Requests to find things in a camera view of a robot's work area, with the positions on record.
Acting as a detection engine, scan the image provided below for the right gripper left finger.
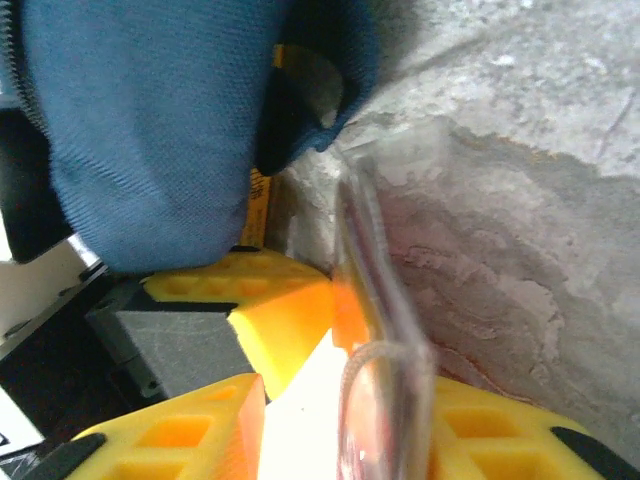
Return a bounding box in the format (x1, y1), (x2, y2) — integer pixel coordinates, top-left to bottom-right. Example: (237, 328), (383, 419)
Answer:
(19, 372), (266, 480)

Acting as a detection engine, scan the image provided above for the white and blue tissue pack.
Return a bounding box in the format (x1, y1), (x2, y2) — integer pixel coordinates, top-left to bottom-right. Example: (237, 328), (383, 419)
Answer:
(259, 144), (439, 480)

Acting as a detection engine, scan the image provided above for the yellow book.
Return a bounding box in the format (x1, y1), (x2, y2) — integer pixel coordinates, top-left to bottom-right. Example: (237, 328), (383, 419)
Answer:
(243, 167), (274, 251)

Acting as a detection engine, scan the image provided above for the navy blue backpack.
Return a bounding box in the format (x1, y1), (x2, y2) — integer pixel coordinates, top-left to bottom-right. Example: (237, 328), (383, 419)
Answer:
(0, 0), (421, 276)

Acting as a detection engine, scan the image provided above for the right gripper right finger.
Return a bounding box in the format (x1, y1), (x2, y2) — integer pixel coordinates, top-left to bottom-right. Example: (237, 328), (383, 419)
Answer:
(428, 375), (640, 480)

